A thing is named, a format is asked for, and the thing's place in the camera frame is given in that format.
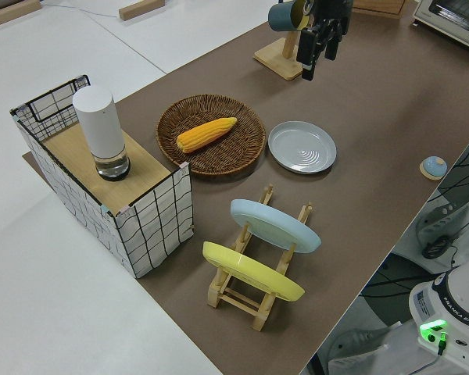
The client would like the black wire basket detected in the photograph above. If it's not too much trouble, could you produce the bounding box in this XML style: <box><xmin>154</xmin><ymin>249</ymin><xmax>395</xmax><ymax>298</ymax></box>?
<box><xmin>25</xmin><ymin>73</ymin><xmax>91</xmax><ymax>142</ymax></box>

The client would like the wooden mug tree stand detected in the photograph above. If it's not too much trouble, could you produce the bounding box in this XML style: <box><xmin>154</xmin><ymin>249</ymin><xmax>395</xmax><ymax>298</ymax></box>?
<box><xmin>252</xmin><ymin>23</ymin><xmax>314</xmax><ymax>82</ymax></box>

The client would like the brown wicker basket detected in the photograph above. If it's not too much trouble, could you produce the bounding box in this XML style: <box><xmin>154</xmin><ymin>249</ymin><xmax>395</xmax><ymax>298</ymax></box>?
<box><xmin>156</xmin><ymin>94</ymin><xmax>267</xmax><ymax>180</ymax></box>

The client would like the black cable with green plug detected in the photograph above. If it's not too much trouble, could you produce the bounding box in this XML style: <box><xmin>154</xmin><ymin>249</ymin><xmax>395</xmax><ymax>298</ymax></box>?
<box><xmin>433</xmin><ymin>331</ymin><xmax>451</xmax><ymax>359</ymax></box>

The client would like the light blue plate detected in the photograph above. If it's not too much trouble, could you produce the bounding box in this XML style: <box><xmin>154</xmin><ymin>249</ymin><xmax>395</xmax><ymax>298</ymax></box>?
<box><xmin>230</xmin><ymin>198</ymin><xmax>322</xmax><ymax>254</ymax></box>

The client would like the yellow corn cob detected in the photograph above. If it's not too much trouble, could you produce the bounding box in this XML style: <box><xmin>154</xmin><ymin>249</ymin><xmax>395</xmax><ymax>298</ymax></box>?
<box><xmin>176</xmin><ymin>116</ymin><xmax>238</xmax><ymax>154</ymax></box>

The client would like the teal mug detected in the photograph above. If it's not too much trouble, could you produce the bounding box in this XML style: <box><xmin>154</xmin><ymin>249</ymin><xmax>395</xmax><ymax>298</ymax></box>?
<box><xmin>267</xmin><ymin>2</ymin><xmax>298</xmax><ymax>33</ymax></box>

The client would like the blue bell on wooden base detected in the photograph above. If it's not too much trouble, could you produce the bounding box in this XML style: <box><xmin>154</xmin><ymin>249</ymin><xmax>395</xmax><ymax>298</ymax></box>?
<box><xmin>419</xmin><ymin>155</ymin><xmax>449</xmax><ymax>180</ymax></box>

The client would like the brown table mat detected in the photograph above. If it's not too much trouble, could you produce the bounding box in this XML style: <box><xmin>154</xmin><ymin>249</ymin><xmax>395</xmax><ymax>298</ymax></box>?
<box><xmin>21</xmin><ymin>10</ymin><xmax>469</xmax><ymax>375</ymax></box>

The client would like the yellow plate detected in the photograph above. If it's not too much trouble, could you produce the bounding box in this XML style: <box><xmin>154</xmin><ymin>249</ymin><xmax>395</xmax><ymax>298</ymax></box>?
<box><xmin>202</xmin><ymin>241</ymin><xmax>306</xmax><ymax>302</ymax></box>

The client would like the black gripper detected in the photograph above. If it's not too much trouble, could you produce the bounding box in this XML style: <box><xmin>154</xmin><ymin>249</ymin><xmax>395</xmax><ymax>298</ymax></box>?
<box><xmin>295</xmin><ymin>0</ymin><xmax>355</xmax><ymax>82</ymax></box>

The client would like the thin blue cable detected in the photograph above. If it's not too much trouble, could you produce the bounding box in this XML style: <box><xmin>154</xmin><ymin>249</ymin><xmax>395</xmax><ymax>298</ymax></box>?
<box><xmin>38</xmin><ymin>0</ymin><xmax>120</xmax><ymax>19</ymax></box>

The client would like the short wooden block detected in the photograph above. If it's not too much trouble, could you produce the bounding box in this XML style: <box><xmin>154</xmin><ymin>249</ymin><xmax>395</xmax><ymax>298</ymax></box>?
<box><xmin>118</xmin><ymin>0</ymin><xmax>167</xmax><ymax>22</ymax></box>

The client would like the gray table clamp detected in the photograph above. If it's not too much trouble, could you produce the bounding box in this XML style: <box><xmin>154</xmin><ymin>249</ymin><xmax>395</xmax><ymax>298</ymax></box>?
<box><xmin>319</xmin><ymin>324</ymin><xmax>400</xmax><ymax>369</ymax></box>
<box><xmin>415</xmin><ymin>198</ymin><xmax>469</xmax><ymax>245</ymax></box>

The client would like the white cylinder bottle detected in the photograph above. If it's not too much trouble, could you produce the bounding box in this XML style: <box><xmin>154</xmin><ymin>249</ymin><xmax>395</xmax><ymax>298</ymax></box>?
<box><xmin>71</xmin><ymin>86</ymin><xmax>132</xmax><ymax>182</ymax></box>

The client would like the wooden plate rack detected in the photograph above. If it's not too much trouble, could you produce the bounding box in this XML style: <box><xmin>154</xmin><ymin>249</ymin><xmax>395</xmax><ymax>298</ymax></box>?
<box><xmin>206</xmin><ymin>183</ymin><xmax>313</xmax><ymax>332</ymax></box>

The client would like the white toaster oven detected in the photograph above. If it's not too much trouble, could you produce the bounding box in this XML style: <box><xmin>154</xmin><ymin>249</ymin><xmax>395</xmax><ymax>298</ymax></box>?
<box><xmin>410</xmin><ymin>0</ymin><xmax>469</xmax><ymax>37</ymax></box>

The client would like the long wooden block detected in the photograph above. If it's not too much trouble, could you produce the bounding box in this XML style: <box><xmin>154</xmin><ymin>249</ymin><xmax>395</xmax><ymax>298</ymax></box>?
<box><xmin>0</xmin><ymin>0</ymin><xmax>42</xmax><ymax>28</ymax></box>

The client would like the coiled black cable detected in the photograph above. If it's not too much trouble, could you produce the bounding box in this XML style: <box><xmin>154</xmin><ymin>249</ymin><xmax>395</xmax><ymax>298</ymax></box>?
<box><xmin>421</xmin><ymin>234</ymin><xmax>460</xmax><ymax>261</ymax></box>

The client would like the gray plate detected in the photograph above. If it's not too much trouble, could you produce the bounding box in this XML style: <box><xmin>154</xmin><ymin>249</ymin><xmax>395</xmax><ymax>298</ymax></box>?
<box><xmin>267</xmin><ymin>120</ymin><xmax>338</xmax><ymax>176</ymax></box>

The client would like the grid-patterned box with wooden top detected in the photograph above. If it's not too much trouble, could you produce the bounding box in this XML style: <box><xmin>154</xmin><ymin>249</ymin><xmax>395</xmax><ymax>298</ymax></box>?
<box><xmin>9</xmin><ymin>109</ymin><xmax>195</xmax><ymax>280</ymax></box>

